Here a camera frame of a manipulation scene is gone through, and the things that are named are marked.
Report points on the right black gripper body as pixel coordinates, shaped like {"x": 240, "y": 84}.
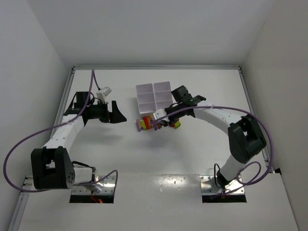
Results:
{"x": 167, "y": 115}

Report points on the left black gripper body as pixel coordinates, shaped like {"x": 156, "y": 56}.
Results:
{"x": 109, "y": 112}

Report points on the orange lego plate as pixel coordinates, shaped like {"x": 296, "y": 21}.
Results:
{"x": 151, "y": 122}

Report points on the purple butterfly lego brick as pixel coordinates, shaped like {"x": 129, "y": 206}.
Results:
{"x": 139, "y": 126}

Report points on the lime green lego brick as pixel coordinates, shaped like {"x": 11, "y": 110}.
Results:
{"x": 145, "y": 125}

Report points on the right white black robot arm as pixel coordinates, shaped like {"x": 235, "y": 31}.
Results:
{"x": 246, "y": 139}

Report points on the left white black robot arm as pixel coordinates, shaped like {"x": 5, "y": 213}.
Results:
{"x": 52, "y": 167}

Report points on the right white divided container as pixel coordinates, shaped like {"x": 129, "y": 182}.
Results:
{"x": 162, "y": 95}

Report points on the white divided container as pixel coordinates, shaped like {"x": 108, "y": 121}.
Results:
{"x": 145, "y": 98}
{"x": 162, "y": 95}

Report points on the small lime lego brick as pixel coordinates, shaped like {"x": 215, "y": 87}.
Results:
{"x": 177, "y": 125}

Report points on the left white divided container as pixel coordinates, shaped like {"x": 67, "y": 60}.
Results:
{"x": 145, "y": 98}

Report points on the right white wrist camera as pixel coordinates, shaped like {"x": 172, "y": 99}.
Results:
{"x": 159, "y": 114}

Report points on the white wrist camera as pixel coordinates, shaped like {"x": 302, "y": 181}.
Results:
{"x": 159, "y": 114}
{"x": 103, "y": 93}

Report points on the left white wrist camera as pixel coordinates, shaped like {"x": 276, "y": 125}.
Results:
{"x": 103, "y": 93}

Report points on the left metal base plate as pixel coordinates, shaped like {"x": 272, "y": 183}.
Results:
{"x": 104, "y": 187}

